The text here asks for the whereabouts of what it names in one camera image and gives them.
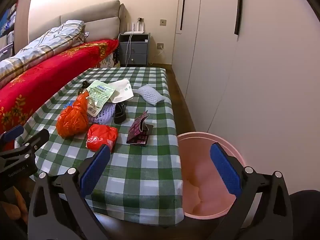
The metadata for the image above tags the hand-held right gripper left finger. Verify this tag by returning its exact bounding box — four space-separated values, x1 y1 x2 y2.
27 144 112 240

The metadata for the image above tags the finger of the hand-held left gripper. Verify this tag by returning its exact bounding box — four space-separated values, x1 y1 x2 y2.
15 129 50 161
0 124 25 145

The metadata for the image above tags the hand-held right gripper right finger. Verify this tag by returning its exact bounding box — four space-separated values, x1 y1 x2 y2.
209 142 294 240

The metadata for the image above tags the pink plastic bin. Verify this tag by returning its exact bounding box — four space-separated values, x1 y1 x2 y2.
176 132 247 218

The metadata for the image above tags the small red plastic bag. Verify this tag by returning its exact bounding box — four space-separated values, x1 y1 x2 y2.
86 124 118 153

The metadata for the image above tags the large orange plastic bag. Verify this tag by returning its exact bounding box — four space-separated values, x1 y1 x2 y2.
55 91 90 138

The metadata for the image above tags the purple foam net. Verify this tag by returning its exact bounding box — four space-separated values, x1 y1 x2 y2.
87 102 118 124

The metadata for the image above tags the dark maroon patterned packet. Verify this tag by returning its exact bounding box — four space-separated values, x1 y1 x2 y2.
126 110 154 147

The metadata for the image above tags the dark brown camouflage cloth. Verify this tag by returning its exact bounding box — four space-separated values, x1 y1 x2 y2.
114 102 127 124

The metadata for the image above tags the black red snack wrapper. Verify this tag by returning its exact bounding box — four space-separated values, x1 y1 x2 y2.
79 80 91 93

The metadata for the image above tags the green white snack packet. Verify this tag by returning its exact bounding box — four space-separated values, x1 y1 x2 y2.
85 80 115 117

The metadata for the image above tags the white paper bag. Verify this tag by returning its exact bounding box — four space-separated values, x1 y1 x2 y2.
107 79 134 103

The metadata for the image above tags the white foam net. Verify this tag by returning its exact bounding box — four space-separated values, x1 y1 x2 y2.
132 84 167 106

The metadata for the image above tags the person's left hand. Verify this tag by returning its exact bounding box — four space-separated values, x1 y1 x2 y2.
0 187 29 225

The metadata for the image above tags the green checkered tablecloth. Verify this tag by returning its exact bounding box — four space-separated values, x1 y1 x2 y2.
15 67 185 228

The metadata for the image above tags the red floral blanket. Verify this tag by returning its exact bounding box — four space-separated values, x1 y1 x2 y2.
0 39 119 153

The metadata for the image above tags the blue plaid quilt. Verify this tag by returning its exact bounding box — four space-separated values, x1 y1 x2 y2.
0 20 87 89

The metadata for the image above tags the white wardrobe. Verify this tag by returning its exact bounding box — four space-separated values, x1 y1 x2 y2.
171 0 320 195

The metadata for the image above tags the floral bed sheet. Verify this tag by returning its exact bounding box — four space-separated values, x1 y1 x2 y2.
99 47 120 68

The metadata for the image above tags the storage shelf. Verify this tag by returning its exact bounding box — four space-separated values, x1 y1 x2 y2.
0 0 34 58

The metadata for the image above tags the grey nightstand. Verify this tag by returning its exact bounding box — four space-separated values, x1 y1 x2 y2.
118 32 150 67

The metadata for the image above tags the beige upholstered headboard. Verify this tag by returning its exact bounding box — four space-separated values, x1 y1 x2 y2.
27 0 130 47

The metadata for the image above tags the white router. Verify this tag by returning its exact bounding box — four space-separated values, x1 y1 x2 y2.
124 21 145 35

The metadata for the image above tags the white router cable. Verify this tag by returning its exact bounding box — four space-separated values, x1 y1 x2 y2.
126 34 133 67

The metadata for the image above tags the white outlet cable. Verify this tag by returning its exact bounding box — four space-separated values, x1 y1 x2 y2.
149 49 163 65

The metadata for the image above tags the black wardrobe handle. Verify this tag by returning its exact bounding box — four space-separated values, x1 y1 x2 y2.
234 0 243 35
179 0 187 28

